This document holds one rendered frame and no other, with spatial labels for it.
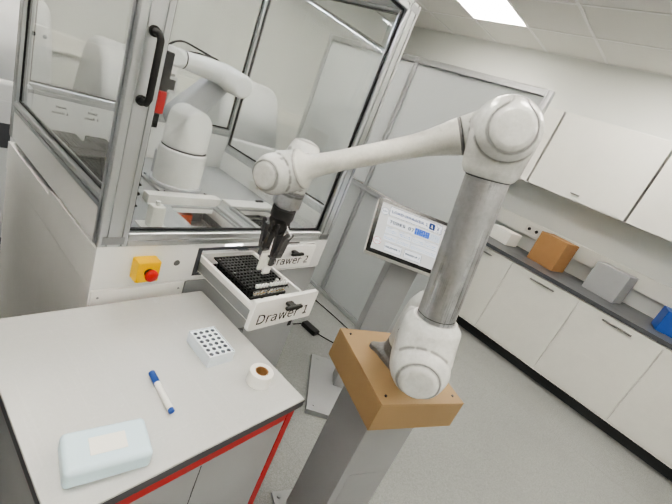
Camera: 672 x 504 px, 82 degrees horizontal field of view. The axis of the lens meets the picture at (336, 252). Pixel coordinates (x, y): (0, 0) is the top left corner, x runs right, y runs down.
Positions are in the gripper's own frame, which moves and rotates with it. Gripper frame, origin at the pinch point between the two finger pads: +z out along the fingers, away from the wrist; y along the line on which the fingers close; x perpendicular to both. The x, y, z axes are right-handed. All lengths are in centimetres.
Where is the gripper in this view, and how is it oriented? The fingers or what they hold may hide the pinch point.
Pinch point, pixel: (265, 262)
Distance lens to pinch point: 129.5
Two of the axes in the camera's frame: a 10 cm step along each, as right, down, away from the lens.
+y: -7.0, -4.9, 5.2
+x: -6.2, 0.4, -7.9
